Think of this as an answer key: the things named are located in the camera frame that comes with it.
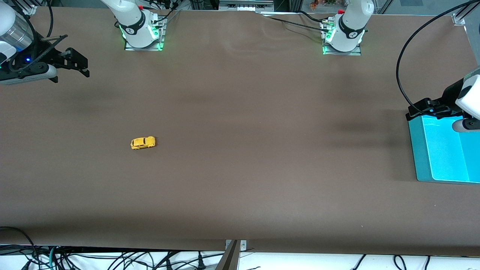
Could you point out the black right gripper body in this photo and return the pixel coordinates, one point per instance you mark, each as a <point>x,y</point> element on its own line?
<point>48,56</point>

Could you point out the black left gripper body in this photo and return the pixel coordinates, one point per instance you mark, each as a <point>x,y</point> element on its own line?
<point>448,94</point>

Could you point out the yellow beetle toy car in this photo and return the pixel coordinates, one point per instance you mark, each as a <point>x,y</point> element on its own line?
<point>142,143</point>

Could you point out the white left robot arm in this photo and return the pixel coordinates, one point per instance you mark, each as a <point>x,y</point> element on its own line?
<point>350,22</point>

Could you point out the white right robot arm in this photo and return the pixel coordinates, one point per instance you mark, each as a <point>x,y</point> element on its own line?
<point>133,22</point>

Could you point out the teal plastic bin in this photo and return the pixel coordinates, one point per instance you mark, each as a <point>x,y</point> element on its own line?
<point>442,157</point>

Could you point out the grey power strip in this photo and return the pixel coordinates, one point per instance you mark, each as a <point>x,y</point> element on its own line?
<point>245,4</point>

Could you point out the table cover sheet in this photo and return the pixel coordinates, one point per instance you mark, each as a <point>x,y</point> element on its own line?
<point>240,150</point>

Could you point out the dark aluminium bar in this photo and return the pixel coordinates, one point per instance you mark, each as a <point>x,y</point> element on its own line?
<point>229,258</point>

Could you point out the aluminium corner bracket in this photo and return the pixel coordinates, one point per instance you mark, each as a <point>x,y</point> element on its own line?
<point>459,19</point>
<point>30,9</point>

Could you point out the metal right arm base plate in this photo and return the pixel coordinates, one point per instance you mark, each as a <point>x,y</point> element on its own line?
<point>144,48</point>

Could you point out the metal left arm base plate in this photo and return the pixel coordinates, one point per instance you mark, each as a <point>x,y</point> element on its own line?
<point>341,53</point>

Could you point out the small metal table bracket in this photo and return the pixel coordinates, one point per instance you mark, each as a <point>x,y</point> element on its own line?
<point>243,245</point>

